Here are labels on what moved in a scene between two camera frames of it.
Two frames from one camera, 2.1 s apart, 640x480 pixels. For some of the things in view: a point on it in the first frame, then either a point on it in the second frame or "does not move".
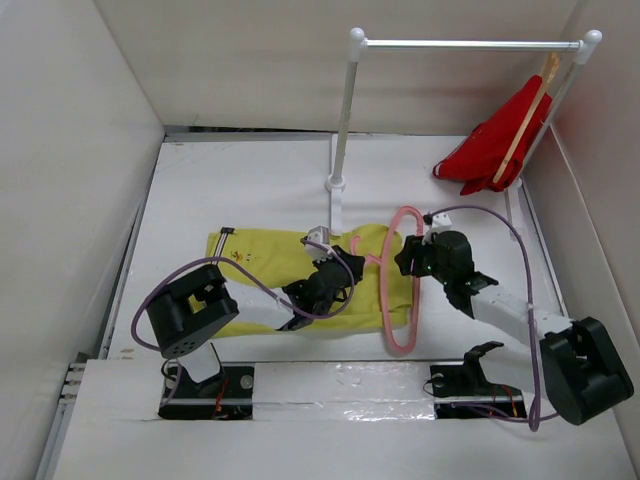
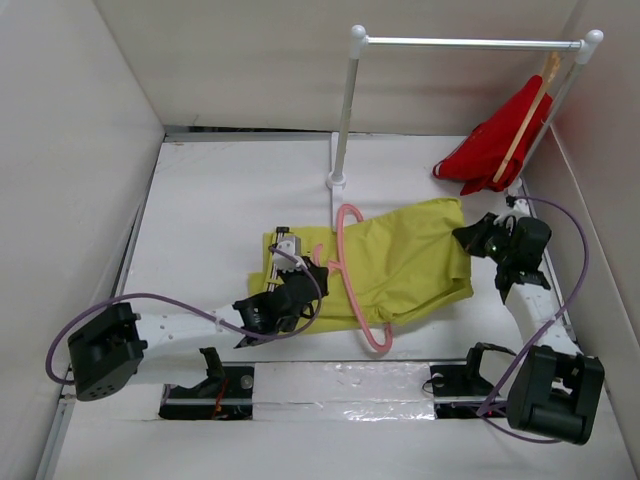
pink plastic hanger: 383,260 to 341,269
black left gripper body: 356,278 to 284,276
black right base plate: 463,391 does not move
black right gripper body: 425,260 to 491,239
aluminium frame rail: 62,418 does not move
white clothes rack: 358,44 does not move
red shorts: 477,162 does not move
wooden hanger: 548,72 does not move
